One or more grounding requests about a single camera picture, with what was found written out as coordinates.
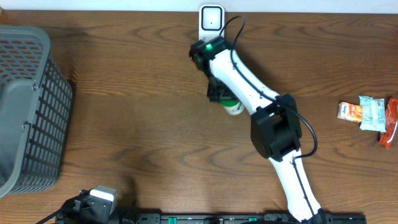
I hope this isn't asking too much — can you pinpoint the green lid jar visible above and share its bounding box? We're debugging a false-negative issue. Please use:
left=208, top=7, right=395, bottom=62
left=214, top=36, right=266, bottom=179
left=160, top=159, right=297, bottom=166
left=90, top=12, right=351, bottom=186
left=220, top=100, right=245, bottom=116

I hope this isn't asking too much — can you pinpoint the small orange sachet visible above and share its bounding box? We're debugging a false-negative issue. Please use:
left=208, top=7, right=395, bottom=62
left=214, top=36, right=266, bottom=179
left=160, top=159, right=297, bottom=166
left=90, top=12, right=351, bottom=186
left=337, top=101, right=363, bottom=123

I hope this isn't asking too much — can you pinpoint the orange snack bar wrapper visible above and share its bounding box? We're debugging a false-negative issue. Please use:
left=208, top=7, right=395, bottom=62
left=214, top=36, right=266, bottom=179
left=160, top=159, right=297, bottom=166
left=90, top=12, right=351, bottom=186
left=379, top=98, right=397, bottom=149

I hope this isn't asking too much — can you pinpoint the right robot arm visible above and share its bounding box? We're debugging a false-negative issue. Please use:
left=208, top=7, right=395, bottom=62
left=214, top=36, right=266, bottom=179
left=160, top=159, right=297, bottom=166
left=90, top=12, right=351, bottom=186
left=189, top=36, right=322, bottom=223

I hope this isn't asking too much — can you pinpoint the white barcode scanner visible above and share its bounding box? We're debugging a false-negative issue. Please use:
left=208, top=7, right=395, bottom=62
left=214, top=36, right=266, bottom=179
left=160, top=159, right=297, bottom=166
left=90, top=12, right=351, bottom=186
left=198, top=4, right=225, bottom=41

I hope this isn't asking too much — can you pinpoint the grey plastic basket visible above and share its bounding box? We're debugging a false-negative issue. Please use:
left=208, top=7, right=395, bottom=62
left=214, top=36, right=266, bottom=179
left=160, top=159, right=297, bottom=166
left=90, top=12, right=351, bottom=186
left=1, top=25, right=74, bottom=197

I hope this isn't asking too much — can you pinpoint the left camera cable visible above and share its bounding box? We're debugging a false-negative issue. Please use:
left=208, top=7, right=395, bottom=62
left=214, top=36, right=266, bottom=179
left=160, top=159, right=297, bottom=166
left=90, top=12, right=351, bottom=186
left=35, top=208, right=65, bottom=224

